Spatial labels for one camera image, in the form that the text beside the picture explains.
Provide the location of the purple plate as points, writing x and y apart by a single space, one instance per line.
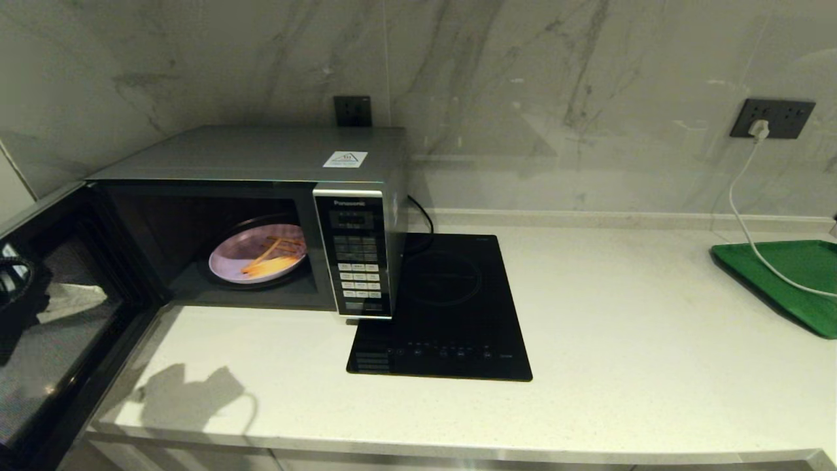
235 255

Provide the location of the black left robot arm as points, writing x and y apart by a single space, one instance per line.
19 307

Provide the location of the orange french fry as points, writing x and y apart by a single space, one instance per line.
271 269
294 243
261 272
278 260
269 249
278 264

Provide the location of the black induction cooktop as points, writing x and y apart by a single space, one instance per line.
458 294

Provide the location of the white warning sticker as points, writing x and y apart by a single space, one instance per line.
345 159

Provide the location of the white power plug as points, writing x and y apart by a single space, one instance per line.
759 129

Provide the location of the silver Panasonic microwave oven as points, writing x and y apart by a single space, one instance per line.
261 154

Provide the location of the green plastic tray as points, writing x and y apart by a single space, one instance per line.
804 261

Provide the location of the wide black wall outlet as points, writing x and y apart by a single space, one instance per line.
791 118

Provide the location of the small black wall outlet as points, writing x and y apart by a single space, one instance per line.
353 110

